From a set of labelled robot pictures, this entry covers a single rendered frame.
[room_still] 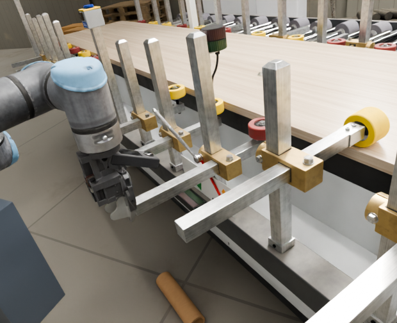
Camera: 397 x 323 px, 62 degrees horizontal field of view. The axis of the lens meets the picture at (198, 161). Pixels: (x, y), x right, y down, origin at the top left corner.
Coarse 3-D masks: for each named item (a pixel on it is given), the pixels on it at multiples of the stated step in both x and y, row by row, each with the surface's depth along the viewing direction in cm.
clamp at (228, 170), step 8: (200, 152) 93; (216, 152) 89; (224, 152) 88; (208, 160) 90; (216, 160) 86; (224, 160) 85; (240, 160) 85; (224, 168) 84; (232, 168) 84; (240, 168) 86; (224, 176) 86; (232, 176) 85
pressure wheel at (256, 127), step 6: (252, 120) 94; (258, 120) 94; (264, 120) 93; (252, 126) 90; (258, 126) 90; (264, 126) 89; (252, 132) 90; (258, 132) 89; (264, 132) 89; (258, 138) 90; (264, 138) 90
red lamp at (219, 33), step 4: (220, 28) 74; (224, 28) 75; (204, 32) 75; (208, 32) 74; (212, 32) 74; (216, 32) 74; (220, 32) 75; (224, 32) 76; (208, 36) 75; (212, 36) 74; (216, 36) 75; (220, 36) 75; (224, 36) 76; (208, 40) 75
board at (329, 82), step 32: (128, 32) 268; (160, 32) 245; (224, 64) 148; (256, 64) 140; (320, 64) 128; (352, 64) 122; (384, 64) 117; (224, 96) 115; (256, 96) 110; (320, 96) 102; (352, 96) 99; (384, 96) 95; (320, 128) 85; (384, 160) 69
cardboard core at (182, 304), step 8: (168, 272) 159; (160, 280) 155; (168, 280) 153; (160, 288) 154; (168, 288) 150; (176, 288) 149; (168, 296) 148; (176, 296) 145; (184, 296) 145; (176, 304) 143; (184, 304) 141; (192, 304) 142; (184, 312) 139; (192, 312) 137; (184, 320) 137; (192, 320) 135; (200, 320) 140
